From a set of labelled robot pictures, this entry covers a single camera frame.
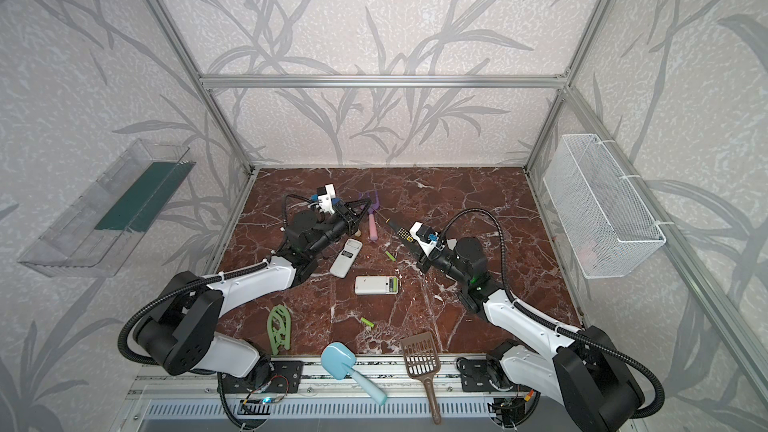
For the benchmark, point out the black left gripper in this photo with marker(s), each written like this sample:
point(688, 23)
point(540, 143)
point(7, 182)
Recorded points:
point(347, 216)

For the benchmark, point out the black yellow screwdriver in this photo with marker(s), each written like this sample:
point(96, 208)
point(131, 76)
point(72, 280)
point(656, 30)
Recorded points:
point(400, 232)

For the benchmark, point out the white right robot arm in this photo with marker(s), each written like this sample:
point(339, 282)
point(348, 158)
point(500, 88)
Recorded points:
point(599, 386)

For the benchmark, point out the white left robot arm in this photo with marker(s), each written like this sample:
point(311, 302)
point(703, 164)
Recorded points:
point(178, 329)

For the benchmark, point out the purple toy rake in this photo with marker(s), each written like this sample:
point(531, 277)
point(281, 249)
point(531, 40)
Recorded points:
point(372, 209)

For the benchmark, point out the green plastic slotted tool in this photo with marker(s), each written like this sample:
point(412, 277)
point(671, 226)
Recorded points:
point(279, 324)

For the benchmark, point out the brown litter scoop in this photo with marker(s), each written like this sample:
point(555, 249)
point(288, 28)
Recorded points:
point(422, 363)

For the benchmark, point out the light blue plastic scoop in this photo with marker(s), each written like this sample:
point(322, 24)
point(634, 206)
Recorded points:
point(339, 362)

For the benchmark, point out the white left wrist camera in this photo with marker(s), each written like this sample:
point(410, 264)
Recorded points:
point(325, 198)

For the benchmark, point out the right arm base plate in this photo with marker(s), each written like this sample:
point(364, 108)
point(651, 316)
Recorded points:
point(477, 376)

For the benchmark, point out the white wire mesh basket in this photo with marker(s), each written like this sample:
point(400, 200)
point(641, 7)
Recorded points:
point(608, 226)

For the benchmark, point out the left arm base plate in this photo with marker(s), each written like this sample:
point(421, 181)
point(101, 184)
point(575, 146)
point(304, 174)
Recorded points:
point(276, 377)

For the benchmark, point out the aluminium front rail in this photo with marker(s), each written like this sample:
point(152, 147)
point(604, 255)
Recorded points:
point(388, 372)

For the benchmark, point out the clear plastic wall shelf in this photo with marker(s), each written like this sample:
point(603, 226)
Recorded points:
point(95, 235)

